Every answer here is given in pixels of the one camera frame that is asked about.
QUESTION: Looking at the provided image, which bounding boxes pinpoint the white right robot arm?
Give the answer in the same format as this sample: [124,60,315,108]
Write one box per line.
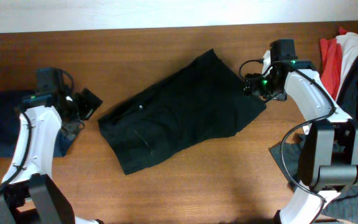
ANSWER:
[244,64,358,223]

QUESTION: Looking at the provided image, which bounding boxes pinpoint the white garment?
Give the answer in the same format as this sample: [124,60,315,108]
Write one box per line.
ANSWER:
[336,32,358,100]

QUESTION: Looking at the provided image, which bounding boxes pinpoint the dark grey printed t-shirt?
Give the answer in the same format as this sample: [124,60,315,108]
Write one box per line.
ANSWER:
[269,134,358,223]

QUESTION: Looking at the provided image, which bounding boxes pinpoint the folded navy blue garment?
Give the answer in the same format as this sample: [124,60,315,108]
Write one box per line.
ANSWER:
[0,90,85,157]

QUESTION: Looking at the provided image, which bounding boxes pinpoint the red garment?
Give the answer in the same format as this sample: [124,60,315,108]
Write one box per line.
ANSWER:
[319,38,342,100]

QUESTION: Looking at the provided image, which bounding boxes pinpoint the black shorts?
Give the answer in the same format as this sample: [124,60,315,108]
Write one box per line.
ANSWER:
[98,50,266,175]

